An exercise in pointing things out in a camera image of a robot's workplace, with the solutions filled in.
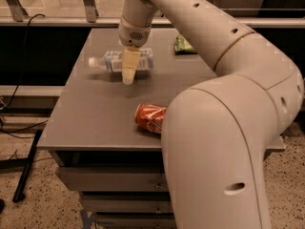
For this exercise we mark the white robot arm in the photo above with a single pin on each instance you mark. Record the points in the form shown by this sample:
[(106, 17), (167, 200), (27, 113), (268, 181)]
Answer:
[(215, 134)]

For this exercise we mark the clear plastic water bottle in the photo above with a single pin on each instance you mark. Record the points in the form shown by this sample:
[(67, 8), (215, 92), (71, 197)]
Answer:
[(111, 61)]

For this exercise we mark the metal railing frame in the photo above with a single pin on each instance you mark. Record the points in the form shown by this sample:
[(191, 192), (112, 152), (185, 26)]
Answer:
[(94, 11)]

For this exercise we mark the green chip bag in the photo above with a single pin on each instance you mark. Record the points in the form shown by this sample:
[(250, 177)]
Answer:
[(181, 45)]

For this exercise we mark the red soda can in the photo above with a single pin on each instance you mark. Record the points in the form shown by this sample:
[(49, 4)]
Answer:
[(150, 117)]

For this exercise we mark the black stand leg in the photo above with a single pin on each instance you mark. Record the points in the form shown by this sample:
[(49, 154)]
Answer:
[(25, 165)]

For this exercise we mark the grey drawer cabinet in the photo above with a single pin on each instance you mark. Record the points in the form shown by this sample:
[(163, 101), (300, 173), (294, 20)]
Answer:
[(101, 152)]

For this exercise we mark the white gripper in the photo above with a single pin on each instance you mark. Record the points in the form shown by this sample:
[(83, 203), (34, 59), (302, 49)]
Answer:
[(133, 36)]

